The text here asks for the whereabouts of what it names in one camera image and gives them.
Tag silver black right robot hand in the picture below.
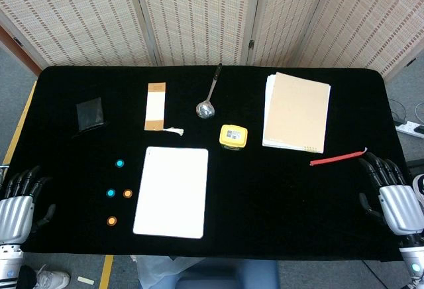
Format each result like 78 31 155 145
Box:
358 152 420 236

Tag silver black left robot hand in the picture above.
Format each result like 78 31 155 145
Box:
0 165 56 247

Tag white rectangular board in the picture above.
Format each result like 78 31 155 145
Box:
132 146 209 239

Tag white dark sneaker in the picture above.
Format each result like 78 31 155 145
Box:
412 174 424 203

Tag white power strip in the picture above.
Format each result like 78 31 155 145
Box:
396 120 424 137

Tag red pen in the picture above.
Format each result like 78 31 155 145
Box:
309 147 368 167

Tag black velvet tablecloth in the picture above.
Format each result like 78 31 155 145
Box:
6 66 413 262

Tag kraft cover notebook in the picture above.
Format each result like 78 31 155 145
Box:
262 72 332 154

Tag light blue fabric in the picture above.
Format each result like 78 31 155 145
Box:
136 255 206 289

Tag brown white bookmark with tassel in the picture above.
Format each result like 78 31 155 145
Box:
144 82 185 137

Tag yellow lid green jar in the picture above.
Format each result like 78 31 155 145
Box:
219 124 248 151

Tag blue chair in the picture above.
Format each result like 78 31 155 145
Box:
175 259 281 289

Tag woven folding screen panel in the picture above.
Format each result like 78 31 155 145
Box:
131 0 263 67
297 0 424 82
244 0 332 68
0 0 160 68

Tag black cable loop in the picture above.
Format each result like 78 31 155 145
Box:
387 98 409 125

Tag black pouch with strap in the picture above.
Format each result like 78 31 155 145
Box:
71 96 110 139

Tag metal ladle black handle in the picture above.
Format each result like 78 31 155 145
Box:
195 62 223 119

